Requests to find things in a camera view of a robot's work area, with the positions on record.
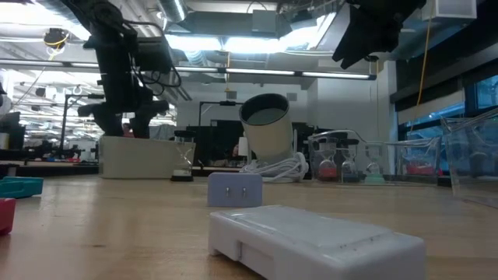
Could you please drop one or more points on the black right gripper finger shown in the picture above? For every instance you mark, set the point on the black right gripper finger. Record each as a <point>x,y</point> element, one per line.
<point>348,43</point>

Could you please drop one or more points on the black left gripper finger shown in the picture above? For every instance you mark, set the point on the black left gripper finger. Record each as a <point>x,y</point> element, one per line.
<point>107,120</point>
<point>146,116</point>

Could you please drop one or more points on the lavender power adapter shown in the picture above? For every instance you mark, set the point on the lavender power adapter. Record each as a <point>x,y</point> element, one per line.
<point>218,190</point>

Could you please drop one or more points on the teal plastic case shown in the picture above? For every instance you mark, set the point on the teal plastic case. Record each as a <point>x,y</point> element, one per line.
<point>19,187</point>

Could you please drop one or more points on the blue hourglass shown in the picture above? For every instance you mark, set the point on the blue hourglass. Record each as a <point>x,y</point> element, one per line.
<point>349,169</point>

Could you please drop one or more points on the red hourglass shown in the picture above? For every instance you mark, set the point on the red hourglass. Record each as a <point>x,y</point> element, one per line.
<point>328,171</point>

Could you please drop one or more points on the green hourglass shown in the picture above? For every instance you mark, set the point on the green hourglass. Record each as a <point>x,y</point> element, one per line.
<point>374,179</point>

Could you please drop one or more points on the red box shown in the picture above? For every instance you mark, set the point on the red box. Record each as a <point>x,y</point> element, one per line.
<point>5,215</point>

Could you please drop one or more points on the white rectangular box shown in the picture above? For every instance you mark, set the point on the white rectangular box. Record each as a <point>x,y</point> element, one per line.
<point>311,241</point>

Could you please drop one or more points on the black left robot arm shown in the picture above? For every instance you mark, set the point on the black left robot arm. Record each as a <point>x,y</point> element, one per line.
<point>101,19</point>

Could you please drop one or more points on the person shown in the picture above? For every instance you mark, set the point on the person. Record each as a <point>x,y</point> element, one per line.
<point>235,150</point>
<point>127,130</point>

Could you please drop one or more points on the white plastic storage bin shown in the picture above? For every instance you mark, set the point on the white plastic storage bin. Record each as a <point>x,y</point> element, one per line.
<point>136,157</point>

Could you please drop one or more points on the white vent box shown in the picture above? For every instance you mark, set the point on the white vent box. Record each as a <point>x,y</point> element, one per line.
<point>451,9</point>

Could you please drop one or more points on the black screen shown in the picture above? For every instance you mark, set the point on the black screen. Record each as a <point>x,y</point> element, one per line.
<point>210,140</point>

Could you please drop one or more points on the black-capped hourglass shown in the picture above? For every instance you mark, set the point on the black-capped hourglass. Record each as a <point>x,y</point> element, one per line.
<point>183,177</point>

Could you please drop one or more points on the grey ceiling box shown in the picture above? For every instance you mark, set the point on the grey ceiling box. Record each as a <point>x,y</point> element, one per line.
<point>264,21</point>

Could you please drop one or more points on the long ceiling light bar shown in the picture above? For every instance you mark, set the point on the long ceiling light bar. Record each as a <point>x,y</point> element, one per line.
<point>257,72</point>

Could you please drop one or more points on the small clear plastic bin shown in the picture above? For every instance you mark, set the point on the small clear plastic bin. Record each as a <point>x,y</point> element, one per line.
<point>389,155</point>

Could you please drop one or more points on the cream cylindrical cup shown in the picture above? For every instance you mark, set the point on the cream cylindrical cup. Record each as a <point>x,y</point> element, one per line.
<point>268,136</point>

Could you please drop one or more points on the red case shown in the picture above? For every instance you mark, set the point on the red case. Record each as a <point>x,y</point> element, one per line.
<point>420,169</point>

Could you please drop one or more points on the large clear plastic bin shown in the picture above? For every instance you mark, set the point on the large clear plastic bin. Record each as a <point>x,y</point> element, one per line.
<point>474,175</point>

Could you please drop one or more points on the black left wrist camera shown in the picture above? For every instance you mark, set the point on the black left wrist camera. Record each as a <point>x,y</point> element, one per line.
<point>153,54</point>

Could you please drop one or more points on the black gantry frame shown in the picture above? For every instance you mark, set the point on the black gantry frame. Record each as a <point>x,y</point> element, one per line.
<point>227,103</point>

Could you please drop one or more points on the grey wall panel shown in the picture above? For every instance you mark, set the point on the grey wall panel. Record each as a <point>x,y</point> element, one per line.
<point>231,95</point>

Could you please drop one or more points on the round metal duct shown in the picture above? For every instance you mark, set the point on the round metal duct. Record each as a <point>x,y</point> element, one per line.
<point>173,9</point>

